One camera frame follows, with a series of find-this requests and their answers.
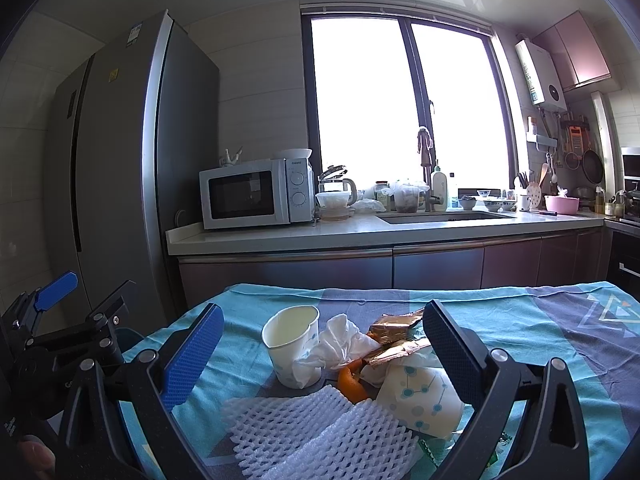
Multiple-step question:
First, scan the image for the large kitchen window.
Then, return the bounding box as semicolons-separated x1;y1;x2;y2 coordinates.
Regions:
300;3;518;195

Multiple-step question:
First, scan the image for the large white tissue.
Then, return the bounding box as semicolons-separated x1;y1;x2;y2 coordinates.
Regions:
292;313;381;389

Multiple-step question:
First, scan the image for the kitchen counter with cabinets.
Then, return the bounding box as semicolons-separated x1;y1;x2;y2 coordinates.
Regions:
166;210;639;304

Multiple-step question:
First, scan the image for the built-in black oven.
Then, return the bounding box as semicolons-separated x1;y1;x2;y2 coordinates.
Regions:
622;148;640;223

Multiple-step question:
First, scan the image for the glass electric kettle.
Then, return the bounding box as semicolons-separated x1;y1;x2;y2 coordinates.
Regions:
316;165;358;221

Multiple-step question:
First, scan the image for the curved orange peel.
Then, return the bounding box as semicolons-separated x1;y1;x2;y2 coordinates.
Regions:
337;359;370;404

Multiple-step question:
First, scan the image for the white microwave oven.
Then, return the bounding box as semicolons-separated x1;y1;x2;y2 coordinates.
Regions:
200;158;314;231

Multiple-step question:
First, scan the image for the pink upper cabinet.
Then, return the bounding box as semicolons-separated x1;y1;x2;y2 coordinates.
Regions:
533;11;612;91

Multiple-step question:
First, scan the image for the grey double door refrigerator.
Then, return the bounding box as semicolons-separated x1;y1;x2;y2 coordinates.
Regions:
42;11;219;334

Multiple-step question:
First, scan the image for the person's left hand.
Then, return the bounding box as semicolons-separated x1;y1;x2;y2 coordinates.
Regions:
16;434;55;480

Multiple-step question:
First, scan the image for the kitchen faucet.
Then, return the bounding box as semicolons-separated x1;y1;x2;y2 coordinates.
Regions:
416;126;434;212

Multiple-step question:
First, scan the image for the plain white paper cup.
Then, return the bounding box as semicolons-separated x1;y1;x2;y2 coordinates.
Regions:
262;306;321;390

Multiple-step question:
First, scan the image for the pink basin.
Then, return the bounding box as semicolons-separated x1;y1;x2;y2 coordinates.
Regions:
544;195;579;216

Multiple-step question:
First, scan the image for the black hanging frying pan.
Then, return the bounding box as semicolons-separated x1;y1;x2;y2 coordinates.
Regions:
582;128;604;185

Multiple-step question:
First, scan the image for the white dish soap bottle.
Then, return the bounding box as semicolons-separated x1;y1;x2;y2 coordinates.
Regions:
431;165;448;212

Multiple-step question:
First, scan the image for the white foam fruit net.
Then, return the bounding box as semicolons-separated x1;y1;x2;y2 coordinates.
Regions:
222;386;421;479

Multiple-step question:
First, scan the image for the blue dotted paper cup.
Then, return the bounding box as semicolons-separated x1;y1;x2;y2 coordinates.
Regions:
376;365;464;440

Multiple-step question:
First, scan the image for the brown foil snack wrapper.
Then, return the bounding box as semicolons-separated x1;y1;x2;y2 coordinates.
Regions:
362;309;431;367

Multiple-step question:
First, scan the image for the white wall water heater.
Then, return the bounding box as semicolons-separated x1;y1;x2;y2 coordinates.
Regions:
515;38;567;113

